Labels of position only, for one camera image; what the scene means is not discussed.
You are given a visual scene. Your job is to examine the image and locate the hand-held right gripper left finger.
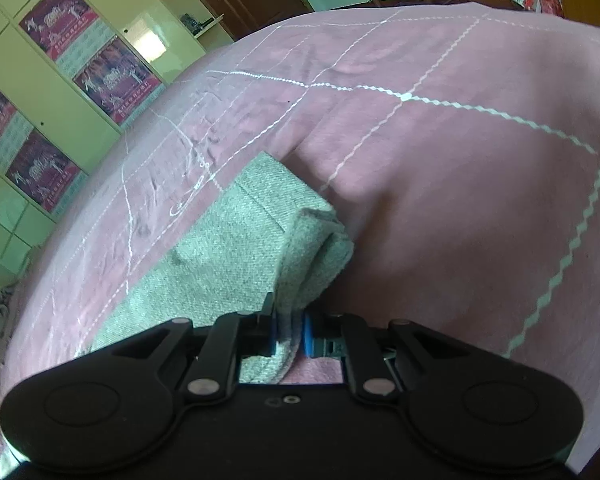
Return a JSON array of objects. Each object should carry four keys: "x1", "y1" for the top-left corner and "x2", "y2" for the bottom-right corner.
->
[{"x1": 105, "y1": 292, "x2": 279, "y2": 401}]

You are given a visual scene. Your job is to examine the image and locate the pink checked bed cover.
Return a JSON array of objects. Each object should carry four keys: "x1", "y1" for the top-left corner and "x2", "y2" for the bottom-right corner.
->
[{"x1": 0, "y1": 2, "x2": 600, "y2": 480}]

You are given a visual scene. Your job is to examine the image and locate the grey pants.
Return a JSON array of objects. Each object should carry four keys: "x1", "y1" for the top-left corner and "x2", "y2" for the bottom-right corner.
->
[{"x1": 87, "y1": 152, "x2": 355, "y2": 386}]

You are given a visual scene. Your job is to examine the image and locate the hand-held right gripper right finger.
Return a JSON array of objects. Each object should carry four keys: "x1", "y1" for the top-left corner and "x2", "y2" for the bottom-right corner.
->
[{"x1": 304, "y1": 312, "x2": 481, "y2": 403}]

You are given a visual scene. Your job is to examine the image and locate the dark shelf item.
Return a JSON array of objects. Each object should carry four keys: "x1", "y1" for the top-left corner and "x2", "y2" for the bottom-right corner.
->
[{"x1": 180, "y1": 12, "x2": 214, "y2": 37}]

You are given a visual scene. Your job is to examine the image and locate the cream corner shelf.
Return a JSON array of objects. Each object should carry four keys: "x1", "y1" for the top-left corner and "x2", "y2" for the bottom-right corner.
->
[{"x1": 147, "y1": 0, "x2": 236, "y2": 54}]

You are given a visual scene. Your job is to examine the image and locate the cream wardrobe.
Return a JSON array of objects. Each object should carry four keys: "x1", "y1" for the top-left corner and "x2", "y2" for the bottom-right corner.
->
[{"x1": 0, "y1": 0, "x2": 236, "y2": 261}]

